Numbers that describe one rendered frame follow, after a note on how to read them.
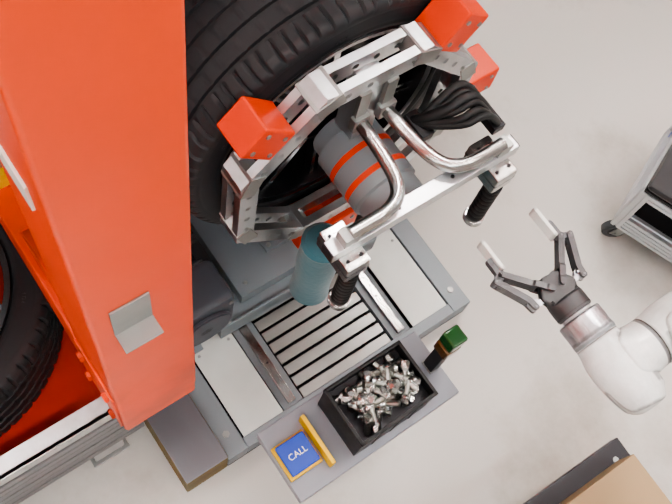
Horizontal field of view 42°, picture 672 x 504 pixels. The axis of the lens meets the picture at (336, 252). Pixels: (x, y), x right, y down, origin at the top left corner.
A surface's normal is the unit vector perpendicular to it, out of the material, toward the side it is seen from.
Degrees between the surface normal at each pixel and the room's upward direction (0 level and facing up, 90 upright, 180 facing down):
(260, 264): 0
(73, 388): 0
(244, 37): 30
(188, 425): 0
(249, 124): 45
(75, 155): 90
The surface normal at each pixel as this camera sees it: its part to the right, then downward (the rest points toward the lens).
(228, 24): -0.31, -0.08
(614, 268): 0.14, -0.40
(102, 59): 0.57, 0.78
